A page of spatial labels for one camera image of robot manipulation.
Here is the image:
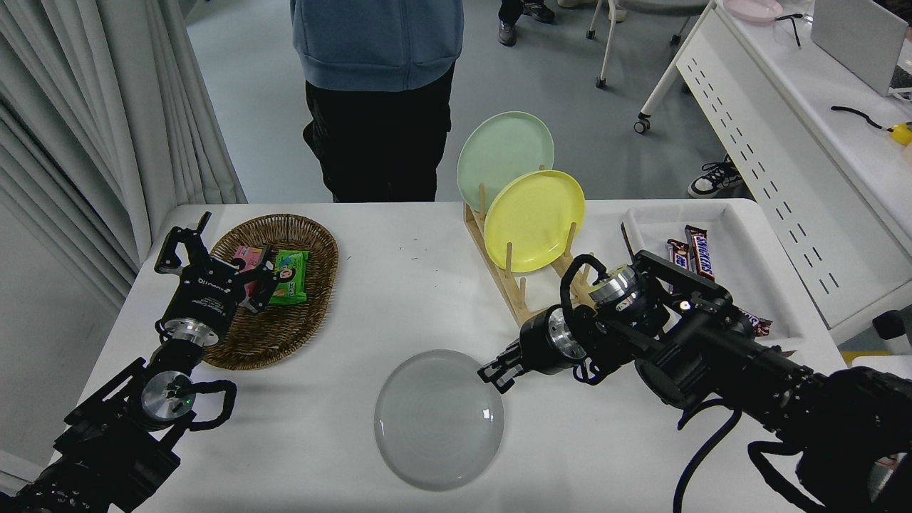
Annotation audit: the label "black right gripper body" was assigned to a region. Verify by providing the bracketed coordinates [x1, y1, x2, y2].
[518, 306, 568, 376]

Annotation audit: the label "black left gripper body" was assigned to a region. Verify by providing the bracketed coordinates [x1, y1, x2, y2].
[162, 258, 250, 332]

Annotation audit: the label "grey plate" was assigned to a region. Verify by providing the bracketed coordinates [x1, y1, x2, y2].
[374, 349, 505, 492]

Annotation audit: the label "wooden plate rack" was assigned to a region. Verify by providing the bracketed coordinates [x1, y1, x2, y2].
[463, 165, 606, 328]

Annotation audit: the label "yellow plate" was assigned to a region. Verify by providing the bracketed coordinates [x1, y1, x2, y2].
[483, 170, 586, 273]

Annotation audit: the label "pale green plate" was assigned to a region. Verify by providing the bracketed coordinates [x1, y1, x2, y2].
[456, 110, 555, 212]

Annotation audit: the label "pink plate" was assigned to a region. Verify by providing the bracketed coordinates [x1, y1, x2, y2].
[723, 0, 784, 22]

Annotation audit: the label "green snack packet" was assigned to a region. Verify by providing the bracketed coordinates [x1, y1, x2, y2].
[267, 249, 311, 306]

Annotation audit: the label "pink snack packet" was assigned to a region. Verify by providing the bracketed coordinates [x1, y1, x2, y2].
[233, 244, 275, 300]

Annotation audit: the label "brown wicker basket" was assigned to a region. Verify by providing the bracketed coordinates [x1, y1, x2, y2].
[202, 214, 340, 371]

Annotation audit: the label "white curtain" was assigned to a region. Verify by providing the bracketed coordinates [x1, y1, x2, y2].
[0, 0, 248, 318]

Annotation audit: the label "Snickers chocolate bar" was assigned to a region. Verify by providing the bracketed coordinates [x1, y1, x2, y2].
[685, 225, 715, 281]
[737, 306, 773, 338]
[666, 239, 692, 276]

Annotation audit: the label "white rectangular tray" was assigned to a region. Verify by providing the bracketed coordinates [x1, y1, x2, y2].
[623, 202, 806, 340]

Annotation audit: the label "person's foot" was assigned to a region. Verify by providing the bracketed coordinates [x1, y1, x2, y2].
[688, 155, 745, 199]

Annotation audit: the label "person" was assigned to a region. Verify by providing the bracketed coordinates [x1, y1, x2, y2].
[290, 0, 465, 204]
[497, 0, 556, 47]

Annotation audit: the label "white wheeled chair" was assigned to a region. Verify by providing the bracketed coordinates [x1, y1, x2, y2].
[586, 0, 713, 90]

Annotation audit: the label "white desk with perforated panel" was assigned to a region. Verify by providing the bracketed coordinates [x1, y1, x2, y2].
[634, 0, 912, 346]

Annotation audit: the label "black cylinder object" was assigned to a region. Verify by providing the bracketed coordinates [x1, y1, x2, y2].
[873, 310, 912, 356]

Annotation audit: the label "grey laptop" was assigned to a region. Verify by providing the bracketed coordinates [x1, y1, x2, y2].
[811, 0, 912, 98]

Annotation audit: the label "thick black cable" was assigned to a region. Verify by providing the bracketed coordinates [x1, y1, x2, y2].
[831, 105, 896, 133]

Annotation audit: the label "thin black cable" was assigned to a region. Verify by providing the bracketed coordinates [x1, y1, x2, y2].
[775, 13, 803, 48]

